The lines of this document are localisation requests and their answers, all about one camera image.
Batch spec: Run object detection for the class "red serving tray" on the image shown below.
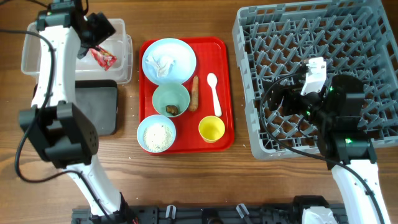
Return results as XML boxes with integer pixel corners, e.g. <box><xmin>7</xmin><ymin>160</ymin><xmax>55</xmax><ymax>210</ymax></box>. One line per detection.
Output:
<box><xmin>137</xmin><ymin>37</ymin><xmax>234</xmax><ymax>155</ymax></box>

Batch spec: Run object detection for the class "grey dishwasher rack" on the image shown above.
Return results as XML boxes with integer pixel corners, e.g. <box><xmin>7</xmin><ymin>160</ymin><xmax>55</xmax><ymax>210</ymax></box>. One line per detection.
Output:
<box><xmin>232</xmin><ymin>0</ymin><xmax>397</xmax><ymax>160</ymax></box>

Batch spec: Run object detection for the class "green bowl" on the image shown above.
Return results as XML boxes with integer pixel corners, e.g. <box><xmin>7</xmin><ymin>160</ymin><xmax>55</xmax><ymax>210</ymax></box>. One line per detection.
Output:
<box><xmin>152</xmin><ymin>83</ymin><xmax>190</xmax><ymax>118</ymax></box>

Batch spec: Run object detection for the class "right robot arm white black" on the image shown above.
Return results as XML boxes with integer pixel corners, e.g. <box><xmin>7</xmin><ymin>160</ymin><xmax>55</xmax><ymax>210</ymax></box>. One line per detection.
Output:
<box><xmin>261</xmin><ymin>75</ymin><xmax>391</xmax><ymax>223</ymax></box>

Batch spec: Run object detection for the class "light blue plate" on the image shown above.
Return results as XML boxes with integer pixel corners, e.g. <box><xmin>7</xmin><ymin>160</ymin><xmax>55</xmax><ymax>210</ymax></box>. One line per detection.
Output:
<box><xmin>141</xmin><ymin>38</ymin><xmax>197</xmax><ymax>85</ymax></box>

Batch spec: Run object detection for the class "white rice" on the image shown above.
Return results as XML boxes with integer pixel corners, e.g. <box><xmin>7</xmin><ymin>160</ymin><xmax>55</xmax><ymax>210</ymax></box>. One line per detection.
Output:
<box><xmin>143</xmin><ymin>123</ymin><xmax>174</xmax><ymax>152</ymax></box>

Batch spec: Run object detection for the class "white plastic spoon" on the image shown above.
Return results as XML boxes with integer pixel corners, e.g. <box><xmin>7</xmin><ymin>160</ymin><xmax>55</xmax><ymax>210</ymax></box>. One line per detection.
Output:
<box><xmin>207</xmin><ymin>73</ymin><xmax>222</xmax><ymax>117</ymax></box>

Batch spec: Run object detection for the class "red snack wrapper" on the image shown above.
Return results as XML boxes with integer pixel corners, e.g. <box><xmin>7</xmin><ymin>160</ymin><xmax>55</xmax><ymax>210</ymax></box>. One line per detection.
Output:
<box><xmin>90</xmin><ymin>45</ymin><xmax>117</xmax><ymax>71</ymax></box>

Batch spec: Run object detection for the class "black tray bin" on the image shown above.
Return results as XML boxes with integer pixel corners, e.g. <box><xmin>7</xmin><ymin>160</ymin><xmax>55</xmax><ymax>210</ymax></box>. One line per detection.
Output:
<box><xmin>32</xmin><ymin>79</ymin><xmax>119</xmax><ymax>136</ymax></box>

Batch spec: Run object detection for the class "brown food scrap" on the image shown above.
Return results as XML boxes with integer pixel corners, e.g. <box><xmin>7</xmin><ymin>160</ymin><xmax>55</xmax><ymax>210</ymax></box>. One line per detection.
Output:
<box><xmin>165</xmin><ymin>105</ymin><xmax>179</xmax><ymax>116</ymax></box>

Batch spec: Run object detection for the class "yellow cup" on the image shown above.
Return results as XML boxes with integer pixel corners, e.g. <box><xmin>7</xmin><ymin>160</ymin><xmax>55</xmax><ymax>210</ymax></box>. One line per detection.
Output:
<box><xmin>198</xmin><ymin>116</ymin><xmax>226</xmax><ymax>143</ymax></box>

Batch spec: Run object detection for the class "white tissue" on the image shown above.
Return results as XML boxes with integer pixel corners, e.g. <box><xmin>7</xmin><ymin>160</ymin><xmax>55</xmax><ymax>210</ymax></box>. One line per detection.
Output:
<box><xmin>146</xmin><ymin>55</ymin><xmax>175</xmax><ymax>78</ymax></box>

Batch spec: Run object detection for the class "orange carrot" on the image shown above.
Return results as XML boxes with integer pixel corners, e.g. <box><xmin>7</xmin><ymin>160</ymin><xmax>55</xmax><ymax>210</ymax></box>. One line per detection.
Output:
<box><xmin>188</xmin><ymin>76</ymin><xmax>199</xmax><ymax>111</ymax></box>

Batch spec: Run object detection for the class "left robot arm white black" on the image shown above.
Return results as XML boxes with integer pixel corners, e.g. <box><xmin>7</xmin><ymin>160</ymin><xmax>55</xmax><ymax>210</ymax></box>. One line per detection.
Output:
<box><xmin>14</xmin><ymin>1</ymin><xmax>133</xmax><ymax>223</ymax></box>

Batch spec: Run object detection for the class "clear plastic bin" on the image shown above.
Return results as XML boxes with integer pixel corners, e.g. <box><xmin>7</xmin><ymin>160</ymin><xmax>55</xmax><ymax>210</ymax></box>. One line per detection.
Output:
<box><xmin>21</xmin><ymin>19</ymin><xmax>133</xmax><ymax>84</ymax></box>

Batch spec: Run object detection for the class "light blue bowl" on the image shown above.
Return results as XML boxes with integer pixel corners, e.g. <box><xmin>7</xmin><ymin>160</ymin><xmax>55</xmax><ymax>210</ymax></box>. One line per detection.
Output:
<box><xmin>137</xmin><ymin>114</ymin><xmax>177</xmax><ymax>154</ymax></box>

